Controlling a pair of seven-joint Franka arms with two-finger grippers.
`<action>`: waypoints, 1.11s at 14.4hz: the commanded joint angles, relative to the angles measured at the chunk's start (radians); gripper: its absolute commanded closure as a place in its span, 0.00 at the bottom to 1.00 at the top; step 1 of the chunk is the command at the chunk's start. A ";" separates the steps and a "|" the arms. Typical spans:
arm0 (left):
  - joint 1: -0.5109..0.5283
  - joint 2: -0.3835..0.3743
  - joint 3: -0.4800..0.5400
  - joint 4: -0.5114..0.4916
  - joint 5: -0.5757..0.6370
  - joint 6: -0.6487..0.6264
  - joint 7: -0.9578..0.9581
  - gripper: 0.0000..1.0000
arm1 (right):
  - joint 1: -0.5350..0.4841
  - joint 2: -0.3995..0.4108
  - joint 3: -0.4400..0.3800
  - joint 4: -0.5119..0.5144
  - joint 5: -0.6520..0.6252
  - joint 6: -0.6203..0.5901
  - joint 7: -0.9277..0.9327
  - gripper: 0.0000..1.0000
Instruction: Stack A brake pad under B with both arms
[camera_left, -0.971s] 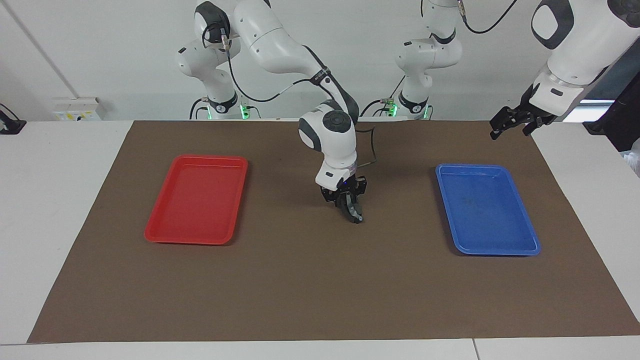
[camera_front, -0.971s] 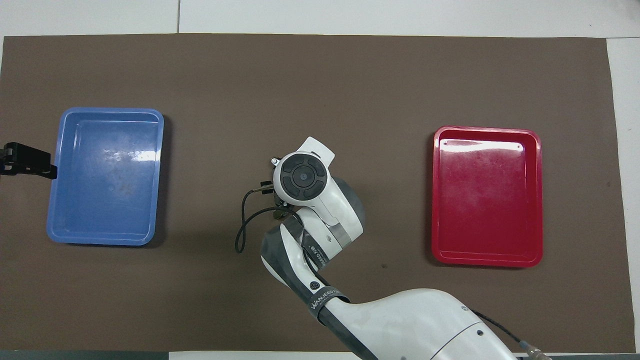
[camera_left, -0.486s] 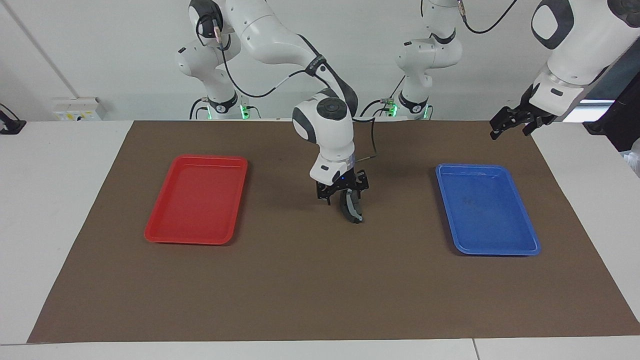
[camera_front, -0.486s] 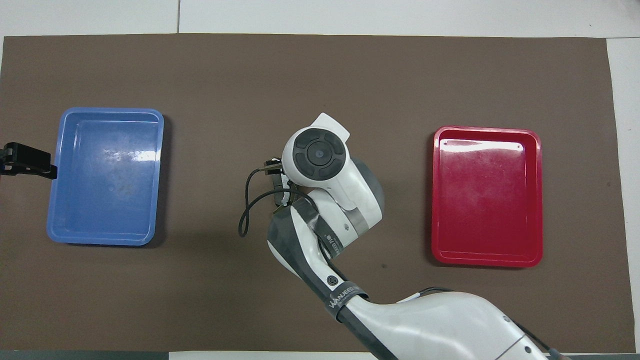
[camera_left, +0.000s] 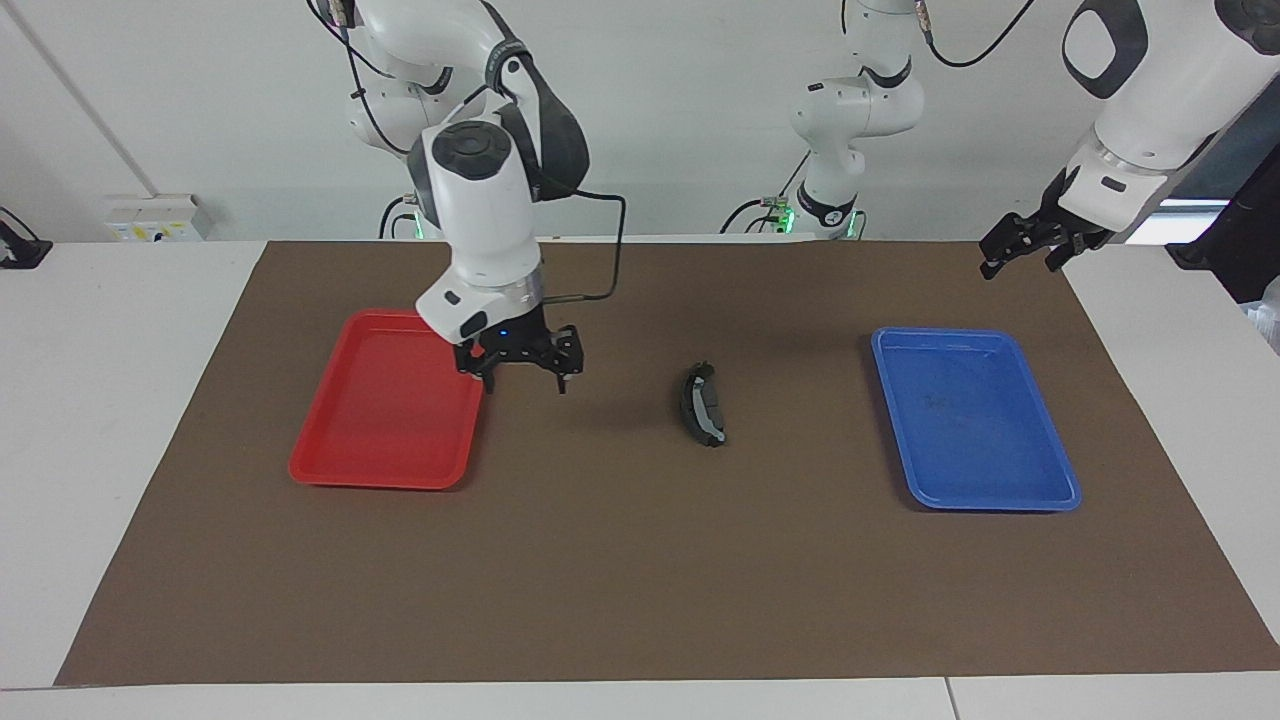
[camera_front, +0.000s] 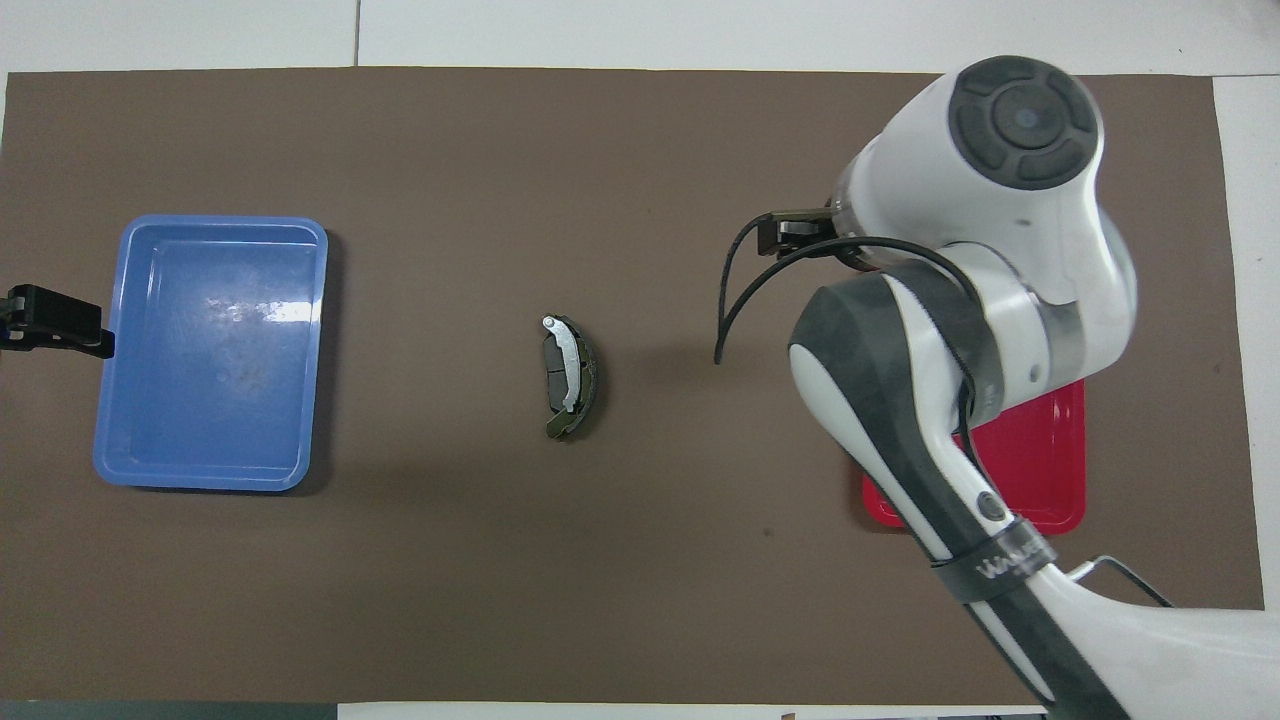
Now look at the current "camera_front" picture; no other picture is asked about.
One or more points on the blue plastic tray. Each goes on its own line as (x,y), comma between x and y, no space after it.
(200,400)

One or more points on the brown table mat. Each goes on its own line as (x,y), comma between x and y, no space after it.
(500,560)

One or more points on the plain grey brake pad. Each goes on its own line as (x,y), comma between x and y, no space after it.
(588,385)

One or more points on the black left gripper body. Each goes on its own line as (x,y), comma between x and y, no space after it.
(5,325)

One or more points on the red plastic tray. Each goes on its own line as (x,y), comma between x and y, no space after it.
(1030,470)

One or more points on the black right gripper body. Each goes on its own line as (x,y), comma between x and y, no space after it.
(828,232)

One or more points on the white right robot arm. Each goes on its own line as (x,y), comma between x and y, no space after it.
(1000,300)

